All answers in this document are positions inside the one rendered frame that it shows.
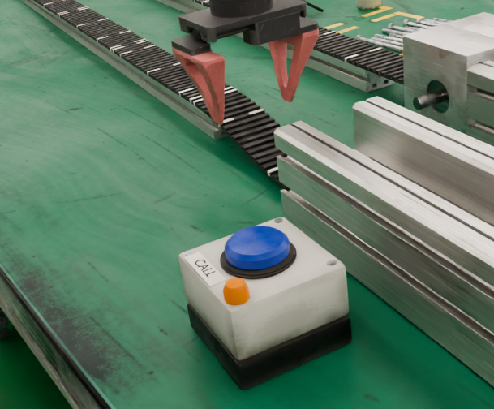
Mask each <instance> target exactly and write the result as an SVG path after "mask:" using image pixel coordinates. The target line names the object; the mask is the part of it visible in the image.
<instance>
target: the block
mask: <svg viewBox="0 0 494 409"><path fill-rule="evenodd" d="M402 43H403V70H404V98H405V108H406V109H408V110H411V111H413V112H415V113H417V114H420V115H422V116H424V117H426V118H429V119H431V120H433V121H436V122H438V123H441V124H443V125H445V126H446V127H450V128H452V129H454V130H456V131H459V132H461V133H463V134H465V135H466V125H467V124H472V125H475V124H476V120H474V119H472V118H469V117H467V116H466V93H468V92H471V93H476V91H477V88H476V87H474V86H471V85H469V84H467V70H468V69H469V67H471V66H474V65H476V64H479V63H481V64H483V62H486V61H489V60H490V61H493V62H494V15H493V14H489V13H486V12H483V13H480V14H477V15H472V16H469V17H466V18H463V19H458V20H455V21H452V22H449V23H446V24H441V25H438V26H435V27H432V28H427V29H424V30H421V31H418V32H413V33H410V34H407V35H404V36H403V37H402Z"/></svg>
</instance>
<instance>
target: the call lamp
mask: <svg viewBox="0 0 494 409"><path fill-rule="evenodd" d="M223 295H224V300H225V302H226V303H227V304H229V305H240V304H244V303H246V302H247V301H248V300H249V299H250V293H249V287H248V285H247V284H246V283H245V281H244V280H243V279H242V278H230V279H228V280H227V281H226V284H225V285H224V288H223Z"/></svg>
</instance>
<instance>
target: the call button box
mask: <svg viewBox="0 0 494 409"><path fill-rule="evenodd" d="M257 226H271V227H273V228H276V229H278V230H280V231H282V232H284V233H285V234H286V235H287V237H288V239H289V244H290V252H289V255H288V256H287V258H285V259H284V260H283V261H282V262H280V263H279V264H277V265H274V266H272V267H269V268H266V269H254V270H249V269H239V268H237V267H234V266H233V265H231V264H230V263H229V262H228V261H227V259H226V254H225V244H226V241H227V240H228V239H229V238H230V237H231V236H232V235H229V236H226V237H224V238H222V239H218V240H215V241H213V242H211V243H206V244H205V245H202V246H199V247H197V248H193V249H191V250H189V251H186V252H182V253H181V254H180V255H179V257H178V261H179V265H180V270H181V275H182V279H183V286H184V290H185V296H186V300H187V301H188V302H189V303H188V304H187V310H188V314H189V318H190V322H191V327H192V328H193V329H194V331H195V332H196V333H197V334H198V335H199V336H200V338H201V339H202V340H203V341H204V343H205V344H206V345H207V347H208V348H209V349H210V351H211V352H212V353H213V354H214V355H215V356H216V358H217V359H218V360H219V362H220V363H221V364H222V366H223V367H224V368H225V369H226V371H227V372H228V373H229V374H230V375H231V376H232V378H233V379H234V380H235V382H236V383H237V384H238V386H239V387H240V388H241V389H242V390H247V389H249V388H251V387H253V386H255V385H258V384H260V383H262V382H264V381H267V380H269V379H271V378H273V377H276V376H278V375H280V374H282V373H284V372H287V371H289V370H291V369H293V368H296V367H298V366H300V365H302V364H305V363H307V362H309V361H311V360H313V359H316V358H318V357H320V356H322V355H325V354H327V353H329V352H331V351H334V350H336V349H338V348H340V347H343V346H345V345H347V344H349V343H350V342H351V340H352V337H351V326H350V318H349V317H348V316H347V314H348V312H349V303H348V291H347V280H346V268H345V266H344V265H343V263H341V262H340V261H339V260H338V259H337V258H336V257H334V256H333V255H331V254H330V253H329V252H327V251H326V250H325V249H323V248H322V247H321V246H320V245H319V244H318V243H316V242H315V241H314V240H312V239H311V238H309V237H308V236H307V235H305V234H304V233H303V232H302V231H301V230H300V229H298V228H297V227H296V226H294V225H293V224H292V223H290V222H289V221H287V220H286V219H285V218H284V217H278V218H275V219H273V220H271V221H268V222H265V223H262V224H259V225H257ZM230 278H242V279H243V280H244V281H245V283H246V284H247V285H248V287H249V293H250V299H249V300H248V301H247V302H246V303H244V304H240V305H229V304H227V303H226V302H225V300H224V295H223V288H224V285H225V284H226V281H227V280H228V279H230Z"/></svg>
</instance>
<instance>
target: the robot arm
mask: <svg viewBox="0 0 494 409"><path fill-rule="evenodd" d="M209 5H210V7H209V8H206V9H203V10H199V11H193V12H190V13H186V14H183V15H180V16H179V17H178V18H179V24H180V29H181V31H182V32H185V33H190V35H187V36H184V37H178V38H175V39H173V40H171V43H172V49H173V53H174V56H175V57H176V59H177V60H178V61H179V62H180V64H181V65H182V67H183V68H184V70H185V71H186V73H187V74H188V75H189V76H190V78H191V80H192V81H193V83H194V84H195V86H196V87H197V88H198V89H199V91H200V94H201V96H202V98H203V100H204V103H205V105H206V106H207V108H208V111H209V113H210V115H211V117H212V119H213V121H214V122H215V123H218V124H219V125H222V124H223V121H224V109H225V59H224V57H223V56H221V55H220V54H216V53H214V52H212V51H211V45H210V44H209V43H207V42H210V43H213V42H217V39H220V38H223V37H228V36H231V35H234V34H238V33H241V32H242V33H243V40H244V42H245V43H248V44H249V45H261V44H264V43H268V44H269V48H270V52H271V55H272V59H273V65H274V69H275V72H276V76H277V82H278V85H279V89H280V91H281V96H282V99H283V100H285V101H288V102H292V101H293V100H294V95H295V92H296V89H297V87H298V83H299V79H300V76H301V74H302V72H303V68H304V67H305V65H306V63H307V60H308V59H309V57H310V54H311V52H312V50H313V48H314V46H315V44H316V41H317V39H318V37H319V28H318V22H317V21H315V20H312V19H307V18H306V17H307V4H306V2H304V1H301V0H209ZM287 43H288V44H291V45H293V47H294V53H293V58H292V62H291V66H290V73H289V78H288V76H287V70H286V46H287Z"/></svg>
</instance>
